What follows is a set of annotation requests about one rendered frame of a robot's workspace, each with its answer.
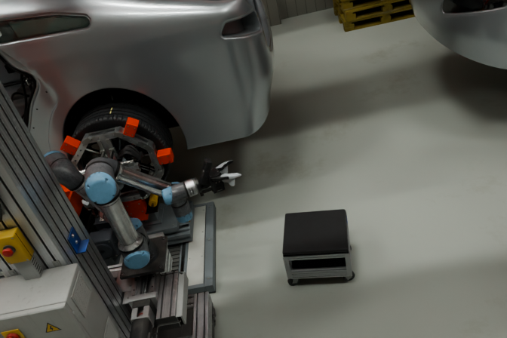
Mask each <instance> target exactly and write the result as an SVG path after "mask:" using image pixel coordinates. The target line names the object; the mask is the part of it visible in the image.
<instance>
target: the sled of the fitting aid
mask: <svg viewBox="0 0 507 338"><path fill-rule="evenodd" d="M188 203H189V206H190V208H191V210H192V219H191V220H190V221H189V222H187V223H180V226H179V231H178V232H172V233H167V234H164V236H167V237H168V240H167V242H168V244H167V245H172V244H179V243H183V242H187V241H192V240H193V227H194V213H195V207H194V204H193V202H192V201H188Z"/></svg>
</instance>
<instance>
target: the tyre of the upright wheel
mask: <svg viewBox="0 0 507 338"><path fill-rule="evenodd" d="M128 117H130V118H135V119H137V120H139V124H138V128H137V132H136V133H137V134H139V135H140V136H142V137H145V138H146V139H148V140H151V141H153V142H154V144H155V148H156V149H157V151H158V150H160V149H167V148H171V149H172V151H173V139H172V136H171V132H170V130H169V128H168V126H167V125H166V124H165V122H164V121H163V120H162V119H161V118H160V117H159V116H158V115H157V114H156V113H154V112H153V111H152V110H149V109H148V108H146V107H145V106H141V105H137V104H136V103H130V102H125V101H123V102H122V101H119V102H118V101H114V102H113V101H112V102H108V103H103V104H100V105H99V106H95V107H94V108H92V109H90V110H89V111H87V112H86V113H85V114H84V115H83V116H82V117H81V119H80V121H79V122H78V124H77V127H76V129H75V131H74V133H73V135H72V138H75V139H77V140H79V141H82V139H83V136H84V135H85V134H87V133H90V132H95V131H101V130H105V129H109V128H115V127H119V126H121V127H123V128H125V125H126V123H127V120H128ZM67 156H68V159H69V160H70V161H71V160H72V157H73V155H71V154H69V153H67ZM163 165H164V175H163V176H162V178H161V180H164V181H165V180H166V179H167V176H168V174H169V172H170V169H171V163H168V164H163Z"/></svg>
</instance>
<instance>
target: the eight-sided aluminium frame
mask: <svg viewBox="0 0 507 338"><path fill-rule="evenodd" d="M123 132H124V128H123V127H121V126H119V127H115V128H109V129H105V130H101V131H95V132H90V133H87V134H85V135H84V136H83V139H82V141H81V143H80V145H79V147H78V149H77V151H76V153H75V155H74V156H73V157H72V160H71V162H72V163H73V164H74V165H75V167H76V168H77V169H78V170H79V171H82V170H84V168H83V167H82V165H81V162H80V161H79V160H80V158H81V156H82V154H83V153H84V151H85V149H86V147H87V146H88V144H89V143H95V142H97V141H102V140H106V139H112V138H116V137H119V138H122V139H123V140H126V141H128V142H129V143H133V144H134V145H136V146H139V147H141V148H143V149H145V150H147V152H148V153H149V157H150V158H151V161H152V163H153V166H154V168H155V173H154V175H153V177H156V178H159V179H161V178H162V176H163V175H164V165H163V164H162V165H160V164H159V162H158V159H157V153H158V152H157V149H156V148H155V144H154V142H153V141H151V140H148V139H146V138H145V137H142V136H140V135H138V134H135V136H134V137H129V136H126V135H124V134H123ZM119 197H120V199H121V202H127V201H133V200H137V199H141V198H140V194H139V192H138V190H137V189H136V190H132V191H128V192H121V194H120V196H119Z"/></svg>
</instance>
